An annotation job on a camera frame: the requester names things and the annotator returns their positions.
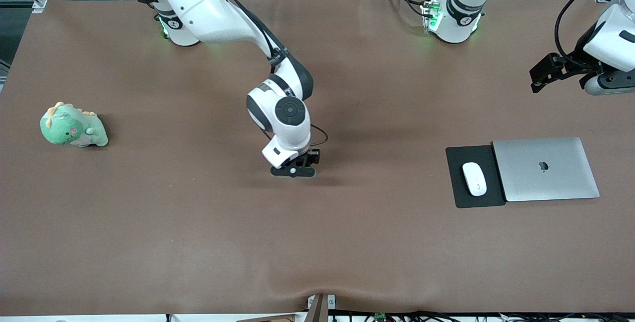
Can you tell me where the white computer mouse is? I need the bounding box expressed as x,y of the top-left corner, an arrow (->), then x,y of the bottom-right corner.
462,162 -> 488,197

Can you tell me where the black mouse pad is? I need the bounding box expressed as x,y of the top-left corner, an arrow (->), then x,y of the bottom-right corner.
445,145 -> 507,209

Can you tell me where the brown table cover mat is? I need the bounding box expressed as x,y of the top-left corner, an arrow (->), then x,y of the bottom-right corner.
0,0 -> 635,316

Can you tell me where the silver closed laptop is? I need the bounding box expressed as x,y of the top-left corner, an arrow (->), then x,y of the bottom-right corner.
492,137 -> 600,202

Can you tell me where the green dinosaur plush toy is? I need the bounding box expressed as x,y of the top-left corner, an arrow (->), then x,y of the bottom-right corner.
40,102 -> 109,148

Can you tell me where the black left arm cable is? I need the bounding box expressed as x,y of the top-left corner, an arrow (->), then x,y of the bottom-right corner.
554,0 -> 623,64

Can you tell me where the metal and wood bracket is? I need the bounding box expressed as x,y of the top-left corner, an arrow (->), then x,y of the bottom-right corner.
307,294 -> 336,322

